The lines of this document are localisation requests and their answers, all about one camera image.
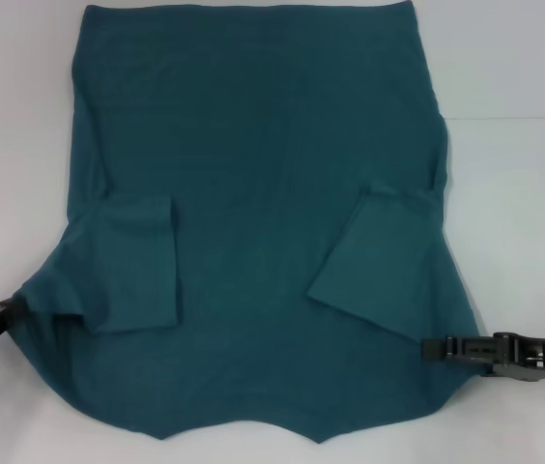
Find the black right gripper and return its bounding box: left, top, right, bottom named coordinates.
left=421, top=330, right=545, bottom=384

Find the teal blue shirt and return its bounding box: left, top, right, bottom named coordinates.
left=9, top=3, right=481, bottom=431

